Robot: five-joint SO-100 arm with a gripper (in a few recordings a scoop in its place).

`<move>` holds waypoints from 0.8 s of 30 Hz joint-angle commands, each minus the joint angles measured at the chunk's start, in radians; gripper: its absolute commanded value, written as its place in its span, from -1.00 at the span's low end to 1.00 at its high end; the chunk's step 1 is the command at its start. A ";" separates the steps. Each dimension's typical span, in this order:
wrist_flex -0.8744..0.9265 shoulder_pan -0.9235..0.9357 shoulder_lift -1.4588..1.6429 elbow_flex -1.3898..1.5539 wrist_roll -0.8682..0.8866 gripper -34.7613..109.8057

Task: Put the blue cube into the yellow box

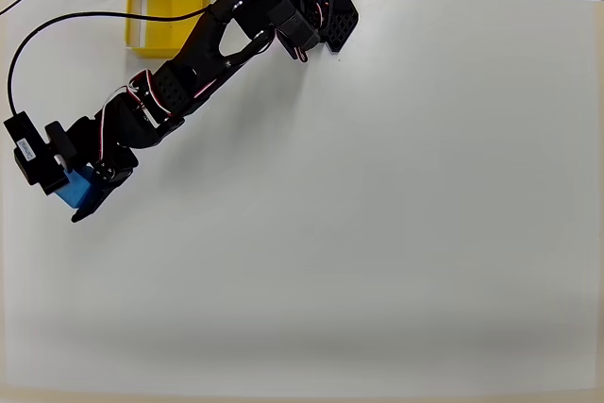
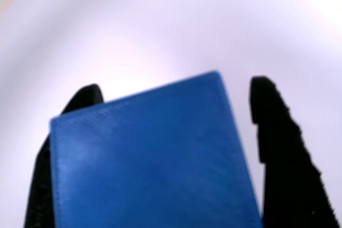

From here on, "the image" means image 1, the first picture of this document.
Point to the yellow open box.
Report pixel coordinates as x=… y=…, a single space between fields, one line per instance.
x=165 y=37

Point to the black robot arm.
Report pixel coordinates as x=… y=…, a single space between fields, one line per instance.
x=203 y=49

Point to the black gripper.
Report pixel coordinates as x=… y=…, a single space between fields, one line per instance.
x=108 y=172

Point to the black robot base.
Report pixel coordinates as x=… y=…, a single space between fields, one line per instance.
x=342 y=21

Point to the blue cube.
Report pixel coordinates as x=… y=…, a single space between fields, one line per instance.
x=78 y=188

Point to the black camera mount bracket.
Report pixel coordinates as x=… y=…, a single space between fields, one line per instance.
x=59 y=139

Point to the black bar webcam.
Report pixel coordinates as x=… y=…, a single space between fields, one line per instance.
x=28 y=153

